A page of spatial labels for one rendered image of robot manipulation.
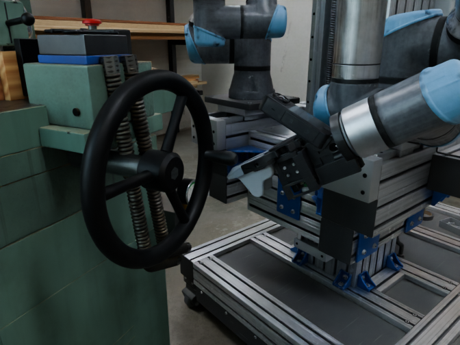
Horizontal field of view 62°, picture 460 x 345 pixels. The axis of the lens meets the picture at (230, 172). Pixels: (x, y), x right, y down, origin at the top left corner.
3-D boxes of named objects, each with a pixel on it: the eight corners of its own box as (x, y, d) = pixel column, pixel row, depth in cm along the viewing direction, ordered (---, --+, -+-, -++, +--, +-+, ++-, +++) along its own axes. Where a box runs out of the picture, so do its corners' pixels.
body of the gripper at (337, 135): (283, 202, 57) (360, 175, 50) (258, 151, 56) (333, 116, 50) (298, 185, 63) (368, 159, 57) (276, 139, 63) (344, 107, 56)
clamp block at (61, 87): (92, 131, 54) (84, 66, 51) (29, 122, 59) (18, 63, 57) (157, 114, 66) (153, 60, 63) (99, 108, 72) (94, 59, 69)
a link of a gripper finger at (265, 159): (240, 177, 58) (289, 156, 53) (235, 168, 58) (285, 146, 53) (252, 168, 62) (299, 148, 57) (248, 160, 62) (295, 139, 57)
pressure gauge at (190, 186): (187, 218, 87) (186, 184, 84) (174, 214, 88) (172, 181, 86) (202, 207, 92) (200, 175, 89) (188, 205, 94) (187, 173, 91)
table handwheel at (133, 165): (109, 315, 47) (87, 73, 38) (6, 272, 56) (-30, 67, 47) (221, 226, 72) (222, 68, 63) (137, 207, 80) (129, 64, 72)
